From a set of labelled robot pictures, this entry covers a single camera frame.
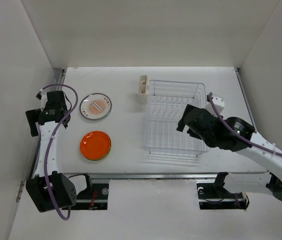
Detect white plate orange sunburst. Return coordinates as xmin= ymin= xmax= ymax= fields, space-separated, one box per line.
xmin=79 ymin=92 xmax=113 ymax=121

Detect lime green plate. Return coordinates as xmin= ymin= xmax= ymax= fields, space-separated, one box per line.
xmin=84 ymin=146 xmax=112 ymax=161

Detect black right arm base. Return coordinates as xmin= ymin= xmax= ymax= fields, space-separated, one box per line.
xmin=196 ymin=172 xmax=250 ymax=211

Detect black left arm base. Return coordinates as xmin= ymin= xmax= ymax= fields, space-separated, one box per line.
xmin=71 ymin=179 xmax=109 ymax=211

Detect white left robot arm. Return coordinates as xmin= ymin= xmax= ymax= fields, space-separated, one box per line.
xmin=25 ymin=90 xmax=93 ymax=213

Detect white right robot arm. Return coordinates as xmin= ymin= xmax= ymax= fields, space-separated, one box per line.
xmin=176 ymin=104 xmax=282 ymax=201

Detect cream plastic cutlery holder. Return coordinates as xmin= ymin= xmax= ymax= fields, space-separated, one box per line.
xmin=137 ymin=75 xmax=148 ymax=104

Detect white wire dish rack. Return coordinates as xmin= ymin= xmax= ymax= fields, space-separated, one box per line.
xmin=144 ymin=80 xmax=210 ymax=157

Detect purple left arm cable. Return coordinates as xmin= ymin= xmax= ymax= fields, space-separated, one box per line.
xmin=36 ymin=83 xmax=79 ymax=221

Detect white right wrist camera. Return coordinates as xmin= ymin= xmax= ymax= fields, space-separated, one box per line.
xmin=205 ymin=92 xmax=225 ymax=117

